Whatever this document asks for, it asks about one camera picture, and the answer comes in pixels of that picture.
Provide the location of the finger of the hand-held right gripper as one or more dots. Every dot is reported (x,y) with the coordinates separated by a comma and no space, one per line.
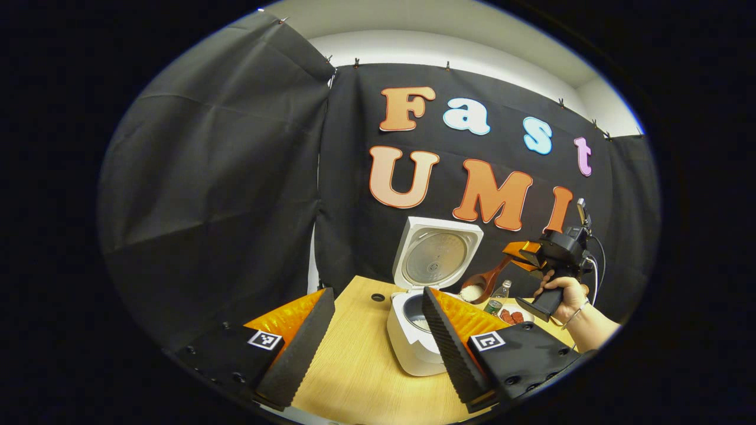
(528,264)
(520,248)

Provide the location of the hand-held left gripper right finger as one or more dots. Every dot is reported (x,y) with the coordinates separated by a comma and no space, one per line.
(449,357)

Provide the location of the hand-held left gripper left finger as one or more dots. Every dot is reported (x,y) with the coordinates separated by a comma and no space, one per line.
(301,357)

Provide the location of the brown wooden spoon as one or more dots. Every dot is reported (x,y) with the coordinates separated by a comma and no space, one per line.
(493,277)

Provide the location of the white rice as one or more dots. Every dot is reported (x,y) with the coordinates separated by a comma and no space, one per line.
(472,293)

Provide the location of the white rice cooker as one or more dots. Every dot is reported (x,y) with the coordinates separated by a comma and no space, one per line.
(437,260)

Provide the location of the clear plastic water bottle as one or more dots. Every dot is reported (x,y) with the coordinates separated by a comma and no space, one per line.
(496,298)

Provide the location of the white round plate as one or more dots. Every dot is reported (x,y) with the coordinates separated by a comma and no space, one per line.
(527,314)

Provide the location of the red meat piece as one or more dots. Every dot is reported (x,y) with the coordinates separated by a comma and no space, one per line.
(518,317)
(507,316)

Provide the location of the black backdrop cloth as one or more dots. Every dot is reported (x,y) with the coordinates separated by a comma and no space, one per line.
(218,189)

